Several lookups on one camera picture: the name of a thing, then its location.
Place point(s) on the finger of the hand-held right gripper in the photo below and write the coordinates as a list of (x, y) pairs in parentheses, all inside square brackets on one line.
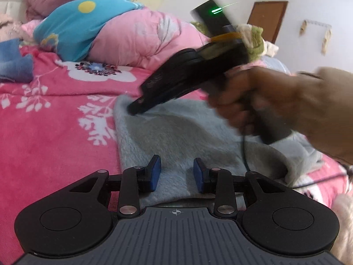
[(165, 99)]

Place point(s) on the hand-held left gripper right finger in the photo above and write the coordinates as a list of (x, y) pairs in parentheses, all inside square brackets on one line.
[(199, 175)]

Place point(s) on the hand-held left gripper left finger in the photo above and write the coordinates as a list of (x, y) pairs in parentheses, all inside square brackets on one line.
[(155, 174)]

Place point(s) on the person's cream fleece clothing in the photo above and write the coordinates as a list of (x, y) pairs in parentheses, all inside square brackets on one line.
[(344, 226)]

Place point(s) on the green and cream fleece garment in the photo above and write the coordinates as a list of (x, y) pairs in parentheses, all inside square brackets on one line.
[(255, 41)]

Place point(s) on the person's right hand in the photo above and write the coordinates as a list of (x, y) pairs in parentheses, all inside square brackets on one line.
[(275, 91)]

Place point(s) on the pink floral quilt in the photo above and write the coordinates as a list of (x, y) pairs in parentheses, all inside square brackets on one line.
[(132, 41)]

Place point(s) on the grey sweatpants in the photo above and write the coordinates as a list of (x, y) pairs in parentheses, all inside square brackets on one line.
[(171, 132)]

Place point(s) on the brown wooden door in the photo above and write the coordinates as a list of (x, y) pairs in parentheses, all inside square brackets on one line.
[(269, 19)]

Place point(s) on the white padded headboard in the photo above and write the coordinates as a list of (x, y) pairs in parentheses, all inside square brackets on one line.
[(11, 5)]

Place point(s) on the blue denim cloth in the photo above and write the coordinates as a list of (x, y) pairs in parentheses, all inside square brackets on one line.
[(13, 63)]

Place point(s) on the blue quilt with yellow dots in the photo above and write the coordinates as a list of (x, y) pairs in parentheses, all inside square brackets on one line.
[(69, 30)]

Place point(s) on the pale pink printed cloth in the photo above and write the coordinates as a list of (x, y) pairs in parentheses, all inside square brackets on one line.
[(8, 30)]

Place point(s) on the pink floral bed sheet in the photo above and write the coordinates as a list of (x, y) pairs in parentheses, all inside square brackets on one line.
[(55, 132)]

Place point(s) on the metal wall hook rack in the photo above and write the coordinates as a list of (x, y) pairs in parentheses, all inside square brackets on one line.
[(317, 23)]

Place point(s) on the small beige hanging cloth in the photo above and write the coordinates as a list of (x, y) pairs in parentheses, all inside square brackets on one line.
[(303, 28)]

